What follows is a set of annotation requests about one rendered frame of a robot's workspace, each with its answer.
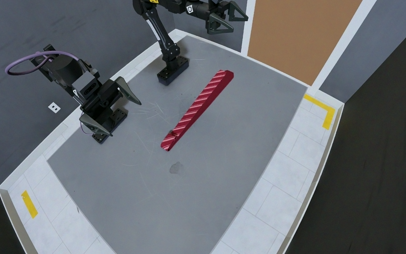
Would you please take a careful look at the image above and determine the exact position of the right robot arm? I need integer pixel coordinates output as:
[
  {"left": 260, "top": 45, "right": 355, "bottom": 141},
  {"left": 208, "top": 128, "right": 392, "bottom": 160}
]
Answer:
[{"left": 29, "top": 54, "right": 126, "bottom": 143}]

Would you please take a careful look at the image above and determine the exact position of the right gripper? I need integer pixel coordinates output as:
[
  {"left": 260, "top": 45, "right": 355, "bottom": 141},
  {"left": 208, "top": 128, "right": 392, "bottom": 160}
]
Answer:
[{"left": 79, "top": 61, "right": 142, "bottom": 137}]

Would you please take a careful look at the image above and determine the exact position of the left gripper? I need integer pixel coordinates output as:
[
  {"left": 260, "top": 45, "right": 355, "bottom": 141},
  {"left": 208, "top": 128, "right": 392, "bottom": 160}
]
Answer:
[{"left": 196, "top": 0, "right": 248, "bottom": 35}]

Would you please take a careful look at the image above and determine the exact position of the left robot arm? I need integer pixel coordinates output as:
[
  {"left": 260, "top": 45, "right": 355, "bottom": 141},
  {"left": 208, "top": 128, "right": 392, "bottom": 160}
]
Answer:
[{"left": 133, "top": 0, "right": 203, "bottom": 81}]

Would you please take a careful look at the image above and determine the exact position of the red striped necktie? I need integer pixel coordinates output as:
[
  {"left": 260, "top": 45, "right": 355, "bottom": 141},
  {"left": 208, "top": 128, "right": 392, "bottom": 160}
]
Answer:
[{"left": 161, "top": 70, "right": 234, "bottom": 151}]

